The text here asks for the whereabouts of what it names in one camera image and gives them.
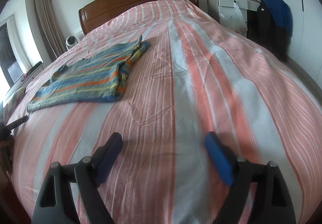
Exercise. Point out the black jacket on chair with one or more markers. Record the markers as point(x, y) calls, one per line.
point(263, 31)

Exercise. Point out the multicolour striped knit sweater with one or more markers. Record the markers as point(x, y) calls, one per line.
point(101, 78)

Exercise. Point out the white window-side drawer cabinet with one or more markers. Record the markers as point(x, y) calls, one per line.
point(25, 81)

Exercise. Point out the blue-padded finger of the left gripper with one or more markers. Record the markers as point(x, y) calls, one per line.
point(6, 130)

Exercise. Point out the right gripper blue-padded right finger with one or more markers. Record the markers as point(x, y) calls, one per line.
point(272, 201)

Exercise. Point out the pink white striped bedspread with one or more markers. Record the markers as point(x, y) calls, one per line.
point(196, 77)

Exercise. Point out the brown wooden headboard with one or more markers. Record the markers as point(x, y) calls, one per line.
point(138, 0)

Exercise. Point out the white plastic bag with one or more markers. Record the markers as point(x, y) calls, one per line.
point(233, 19)

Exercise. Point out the brown grey striped pillow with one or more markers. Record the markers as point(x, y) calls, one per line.
point(12, 103)

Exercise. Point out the dark window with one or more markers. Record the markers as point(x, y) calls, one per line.
point(9, 65)

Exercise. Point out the beige curtain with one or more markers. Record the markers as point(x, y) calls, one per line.
point(50, 26)

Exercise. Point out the blue garment on chair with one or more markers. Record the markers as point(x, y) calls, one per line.
point(281, 14)

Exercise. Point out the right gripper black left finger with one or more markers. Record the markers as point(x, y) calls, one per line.
point(55, 203)

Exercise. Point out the white round desk fan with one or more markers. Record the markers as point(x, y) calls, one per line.
point(70, 42)

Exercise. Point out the white bedside desk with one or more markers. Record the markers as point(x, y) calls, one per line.
point(245, 6)

